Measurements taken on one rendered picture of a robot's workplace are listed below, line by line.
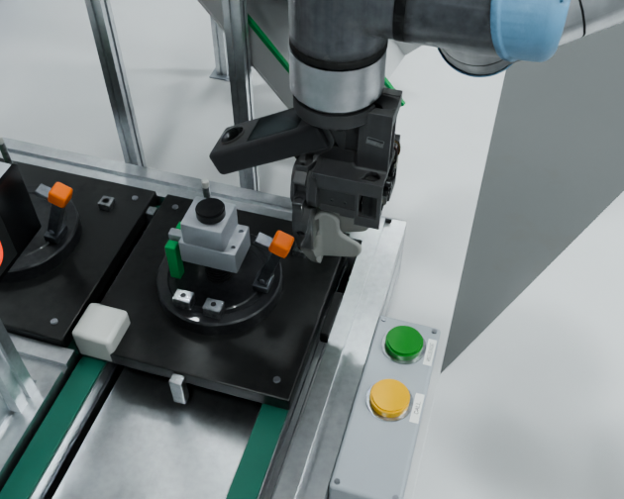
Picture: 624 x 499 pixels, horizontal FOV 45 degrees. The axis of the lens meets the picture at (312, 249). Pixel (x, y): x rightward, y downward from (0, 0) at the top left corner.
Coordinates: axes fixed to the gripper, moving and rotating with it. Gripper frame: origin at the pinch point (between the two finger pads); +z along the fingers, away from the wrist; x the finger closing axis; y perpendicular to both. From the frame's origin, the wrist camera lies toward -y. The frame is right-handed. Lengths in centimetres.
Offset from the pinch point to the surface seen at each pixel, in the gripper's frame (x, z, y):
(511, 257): 104, 106, 29
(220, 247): -2.2, 0.2, -9.1
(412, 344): -1.8, 9.4, 11.6
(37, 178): 9.7, 9.5, -40.0
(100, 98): 40, 20, -49
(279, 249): -1.0, 0.0, -3.1
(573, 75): 201, 106, 41
